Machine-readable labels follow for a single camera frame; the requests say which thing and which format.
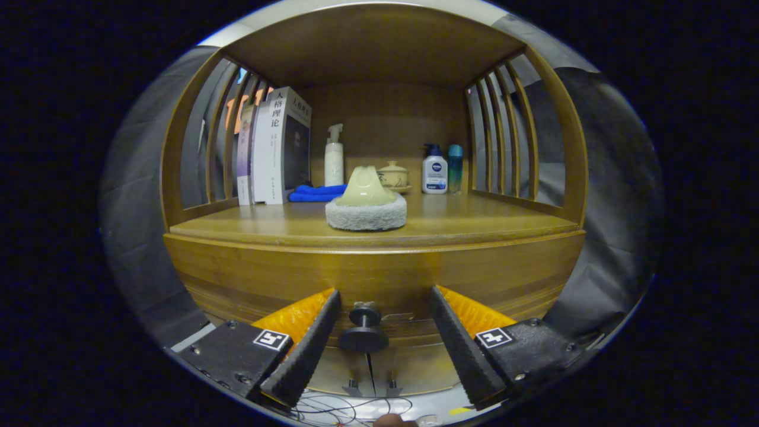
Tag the wooden cabinet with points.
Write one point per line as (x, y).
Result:
(379, 47)

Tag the wooden cabinet door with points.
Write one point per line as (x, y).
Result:
(421, 367)
(338, 370)

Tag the black drawer knob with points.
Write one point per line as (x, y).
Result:
(363, 341)

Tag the white pump bottle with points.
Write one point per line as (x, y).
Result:
(334, 166)

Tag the yellow tape strip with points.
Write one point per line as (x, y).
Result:
(461, 410)

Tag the wooden drawer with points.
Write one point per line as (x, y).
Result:
(379, 273)

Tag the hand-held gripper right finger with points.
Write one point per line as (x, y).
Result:
(462, 350)

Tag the folded blue cloth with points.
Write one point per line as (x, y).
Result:
(311, 194)

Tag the wooden countertop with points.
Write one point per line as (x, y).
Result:
(474, 219)

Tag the large white book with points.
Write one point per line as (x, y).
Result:
(276, 160)

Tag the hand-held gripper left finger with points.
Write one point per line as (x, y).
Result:
(308, 350)

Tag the thin white book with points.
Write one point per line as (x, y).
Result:
(260, 166)

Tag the beige lidded ceramic teacup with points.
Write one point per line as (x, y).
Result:
(396, 177)

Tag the white lotion bottle blue cap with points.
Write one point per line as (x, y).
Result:
(434, 178)

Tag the teal bottle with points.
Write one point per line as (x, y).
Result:
(455, 169)

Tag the pale purple book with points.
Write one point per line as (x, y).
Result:
(245, 166)

